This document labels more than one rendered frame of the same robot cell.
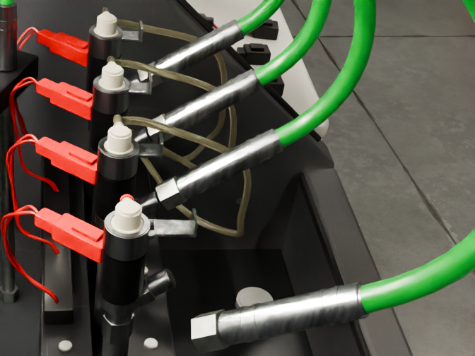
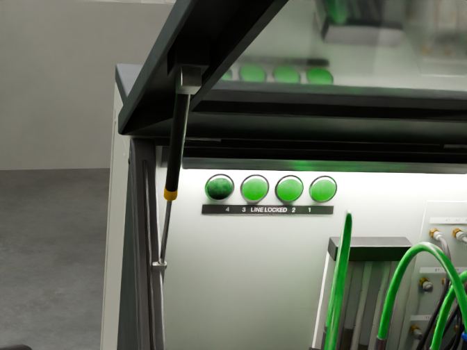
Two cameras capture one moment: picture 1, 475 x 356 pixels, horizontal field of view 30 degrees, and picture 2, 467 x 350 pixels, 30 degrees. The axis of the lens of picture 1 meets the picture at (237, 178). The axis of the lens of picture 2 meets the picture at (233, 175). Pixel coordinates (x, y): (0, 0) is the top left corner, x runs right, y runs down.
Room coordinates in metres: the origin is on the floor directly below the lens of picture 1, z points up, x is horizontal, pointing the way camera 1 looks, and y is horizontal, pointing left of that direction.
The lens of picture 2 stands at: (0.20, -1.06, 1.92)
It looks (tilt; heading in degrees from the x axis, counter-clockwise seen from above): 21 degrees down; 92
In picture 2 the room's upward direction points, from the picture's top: 6 degrees clockwise
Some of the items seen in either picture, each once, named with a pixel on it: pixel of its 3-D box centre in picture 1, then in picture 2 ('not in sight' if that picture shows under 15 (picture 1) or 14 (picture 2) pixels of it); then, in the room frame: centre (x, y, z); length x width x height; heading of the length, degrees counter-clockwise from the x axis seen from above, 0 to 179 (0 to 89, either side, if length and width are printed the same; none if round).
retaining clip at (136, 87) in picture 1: (129, 83); not in sight; (0.57, 0.09, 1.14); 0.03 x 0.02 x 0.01; 106
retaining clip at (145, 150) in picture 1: (138, 145); not in sight; (0.49, 0.07, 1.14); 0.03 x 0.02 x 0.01; 106
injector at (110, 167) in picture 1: (124, 258); not in sight; (0.49, 0.07, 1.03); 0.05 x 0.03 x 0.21; 106
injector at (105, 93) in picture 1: (117, 191); not in sight; (0.57, 0.10, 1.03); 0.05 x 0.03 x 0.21; 106
